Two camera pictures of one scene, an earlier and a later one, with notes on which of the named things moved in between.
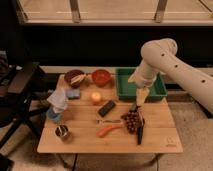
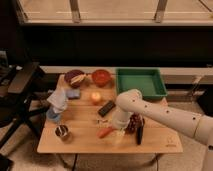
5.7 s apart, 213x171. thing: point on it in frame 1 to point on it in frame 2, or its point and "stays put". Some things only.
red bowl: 101,77 stays put
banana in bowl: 78,78 stays put
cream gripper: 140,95 to 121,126
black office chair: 14,108 stays put
